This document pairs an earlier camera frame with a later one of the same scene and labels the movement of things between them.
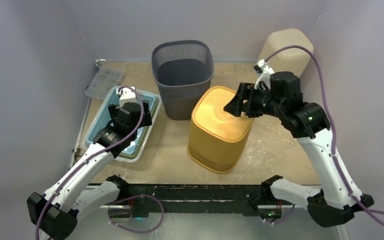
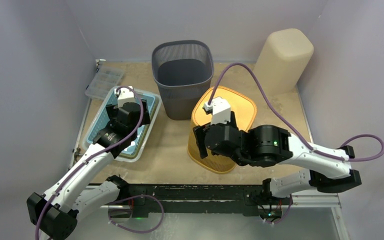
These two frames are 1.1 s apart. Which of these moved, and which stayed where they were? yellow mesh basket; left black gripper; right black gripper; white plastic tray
Moved: right black gripper
Stayed: white plastic tray; left black gripper; yellow mesh basket
